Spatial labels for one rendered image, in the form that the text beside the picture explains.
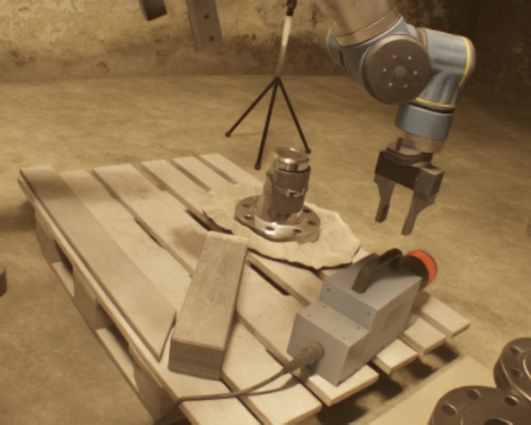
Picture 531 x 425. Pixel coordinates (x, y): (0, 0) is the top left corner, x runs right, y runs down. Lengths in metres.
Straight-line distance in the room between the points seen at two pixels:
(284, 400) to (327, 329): 0.16
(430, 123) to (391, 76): 0.26
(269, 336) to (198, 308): 0.19
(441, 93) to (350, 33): 0.29
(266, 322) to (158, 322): 0.26
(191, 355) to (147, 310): 0.20
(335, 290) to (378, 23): 0.59
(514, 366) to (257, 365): 0.54
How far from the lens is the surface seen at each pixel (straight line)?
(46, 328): 1.44
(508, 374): 1.20
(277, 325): 1.28
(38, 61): 3.59
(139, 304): 1.25
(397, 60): 0.81
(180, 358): 1.09
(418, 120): 1.05
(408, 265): 1.37
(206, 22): 0.55
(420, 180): 1.09
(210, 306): 1.15
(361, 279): 1.15
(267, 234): 1.55
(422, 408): 1.40
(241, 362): 1.17
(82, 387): 1.28
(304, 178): 1.56
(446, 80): 1.04
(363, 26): 0.80
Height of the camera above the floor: 0.91
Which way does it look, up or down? 25 degrees down
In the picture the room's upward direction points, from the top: 10 degrees clockwise
